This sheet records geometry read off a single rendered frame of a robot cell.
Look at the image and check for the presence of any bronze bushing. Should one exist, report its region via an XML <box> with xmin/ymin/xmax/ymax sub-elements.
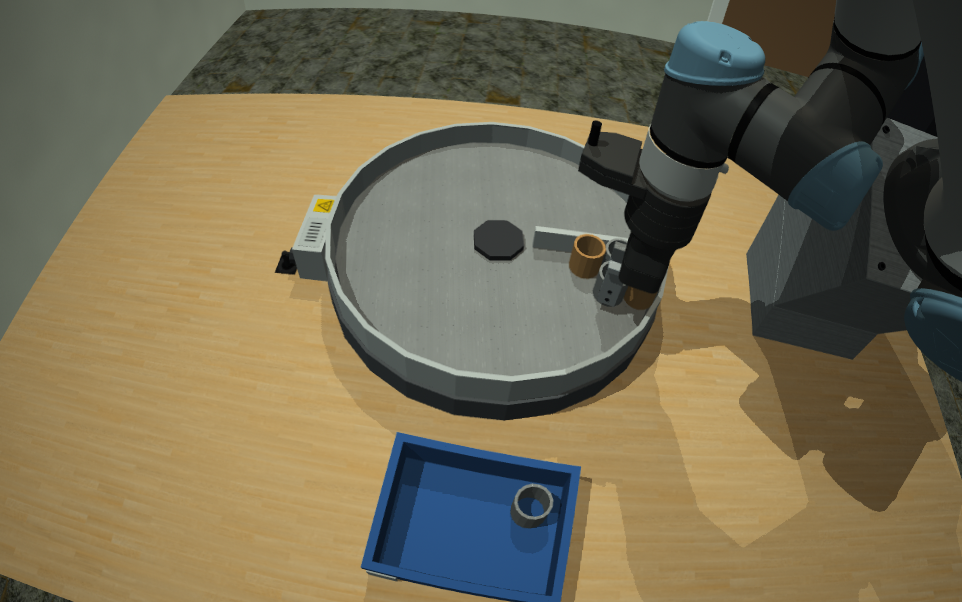
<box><xmin>569</xmin><ymin>234</ymin><xmax>606</xmax><ymax>279</ymax></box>
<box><xmin>624</xmin><ymin>286</ymin><xmax>657</xmax><ymax>310</ymax></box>

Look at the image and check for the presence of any grey round turntable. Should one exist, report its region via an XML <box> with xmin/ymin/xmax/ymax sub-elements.
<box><xmin>275</xmin><ymin>122</ymin><xmax>668</xmax><ymax>421</ymax></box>

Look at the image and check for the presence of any grey metal sleeve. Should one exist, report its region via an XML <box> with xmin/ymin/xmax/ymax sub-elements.
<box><xmin>510</xmin><ymin>484</ymin><xmax>553</xmax><ymax>529</ymax></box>
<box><xmin>601</xmin><ymin>238</ymin><xmax>627</xmax><ymax>265</ymax></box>
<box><xmin>593</xmin><ymin>261</ymin><xmax>628</xmax><ymax>307</ymax></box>

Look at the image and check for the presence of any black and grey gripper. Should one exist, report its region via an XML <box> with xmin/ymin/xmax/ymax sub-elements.
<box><xmin>578</xmin><ymin>120</ymin><xmax>729</xmax><ymax>307</ymax></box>

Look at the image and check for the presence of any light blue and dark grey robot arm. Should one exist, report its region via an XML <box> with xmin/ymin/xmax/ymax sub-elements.
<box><xmin>650</xmin><ymin>0</ymin><xmax>962</xmax><ymax>382</ymax></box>

